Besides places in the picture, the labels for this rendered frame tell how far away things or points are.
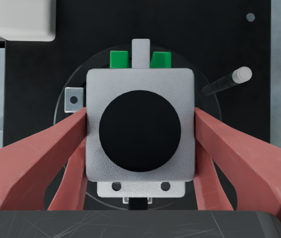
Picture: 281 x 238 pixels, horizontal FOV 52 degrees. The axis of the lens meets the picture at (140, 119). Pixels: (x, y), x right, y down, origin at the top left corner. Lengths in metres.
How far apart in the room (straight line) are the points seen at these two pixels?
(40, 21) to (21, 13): 0.02
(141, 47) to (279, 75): 0.17
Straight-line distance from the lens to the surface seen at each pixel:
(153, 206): 0.25
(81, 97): 0.23
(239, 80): 0.17
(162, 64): 0.19
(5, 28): 0.27
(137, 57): 0.16
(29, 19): 0.26
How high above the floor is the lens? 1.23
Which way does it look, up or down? 88 degrees down
